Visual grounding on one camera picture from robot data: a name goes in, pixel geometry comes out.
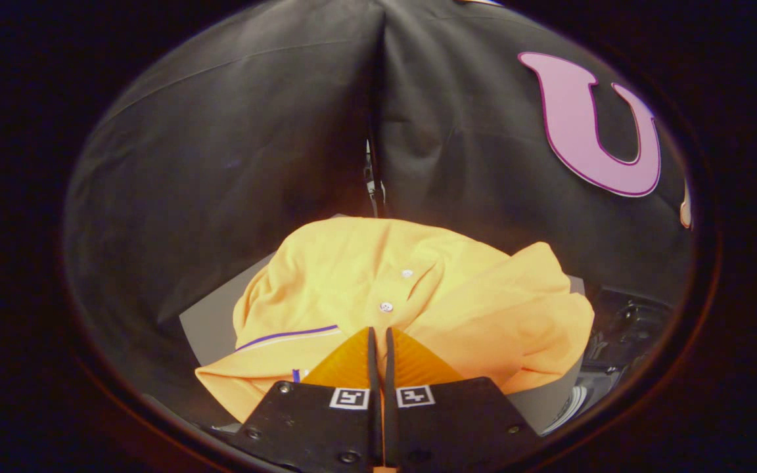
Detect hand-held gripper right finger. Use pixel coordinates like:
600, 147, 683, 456
384, 327, 542, 472

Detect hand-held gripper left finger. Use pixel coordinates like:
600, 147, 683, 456
233, 327, 382, 473

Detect orange polo shirt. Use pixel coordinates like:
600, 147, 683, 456
195, 217, 596, 424

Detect grey washing machine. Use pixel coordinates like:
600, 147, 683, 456
539, 286, 675, 438

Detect dark cabinet with cream door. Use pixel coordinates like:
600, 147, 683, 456
178, 214, 586, 434

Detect metal light stand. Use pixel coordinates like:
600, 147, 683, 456
362, 138, 386, 219

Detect black backdrop cloth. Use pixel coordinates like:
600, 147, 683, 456
63, 0, 695, 421

